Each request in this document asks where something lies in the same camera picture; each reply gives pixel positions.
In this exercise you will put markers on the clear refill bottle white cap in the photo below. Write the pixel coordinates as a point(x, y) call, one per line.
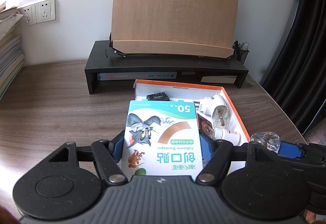
point(269, 140)

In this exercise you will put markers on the black curtain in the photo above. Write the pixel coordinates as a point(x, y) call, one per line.
point(296, 81)

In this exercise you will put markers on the small white pill bottle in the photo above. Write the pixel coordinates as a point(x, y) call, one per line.
point(227, 135)

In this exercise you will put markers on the black mesh pen holder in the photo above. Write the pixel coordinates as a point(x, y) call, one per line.
point(241, 51)

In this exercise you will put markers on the white mosquito heater with bottle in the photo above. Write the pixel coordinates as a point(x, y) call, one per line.
point(215, 109)

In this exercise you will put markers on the red blue playing card box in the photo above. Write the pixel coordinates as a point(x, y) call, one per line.
point(206, 126)

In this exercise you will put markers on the green bandage box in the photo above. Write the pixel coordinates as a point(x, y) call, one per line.
point(161, 139)

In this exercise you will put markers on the orange white box lid tray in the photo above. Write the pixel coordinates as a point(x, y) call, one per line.
point(190, 93)

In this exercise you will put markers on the wooden book stand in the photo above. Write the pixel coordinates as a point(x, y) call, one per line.
point(174, 27)

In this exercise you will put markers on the black monitor riser shelf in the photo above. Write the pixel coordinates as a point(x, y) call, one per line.
point(190, 69)

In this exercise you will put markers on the white wall socket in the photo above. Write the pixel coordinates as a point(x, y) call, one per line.
point(29, 14)
point(45, 11)

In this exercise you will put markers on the stack of books and papers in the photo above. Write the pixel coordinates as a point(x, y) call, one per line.
point(11, 54)

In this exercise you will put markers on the white charger box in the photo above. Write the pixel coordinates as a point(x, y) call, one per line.
point(198, 106)

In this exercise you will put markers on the black charger plug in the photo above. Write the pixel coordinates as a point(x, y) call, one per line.
point(160, 96)

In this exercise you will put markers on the person's right hand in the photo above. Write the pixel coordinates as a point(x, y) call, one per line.
point(310, 217)

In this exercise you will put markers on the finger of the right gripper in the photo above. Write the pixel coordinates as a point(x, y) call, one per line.
point(289, 150)

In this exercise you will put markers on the book under riser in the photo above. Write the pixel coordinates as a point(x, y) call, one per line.
point(136, 75)

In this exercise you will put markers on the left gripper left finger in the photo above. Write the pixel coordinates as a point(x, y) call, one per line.
point(107, 154)

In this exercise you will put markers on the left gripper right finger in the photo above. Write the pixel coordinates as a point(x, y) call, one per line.
point(217, 156)

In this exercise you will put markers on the beige booklet under riser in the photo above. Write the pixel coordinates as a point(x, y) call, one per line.
point(219, 79)

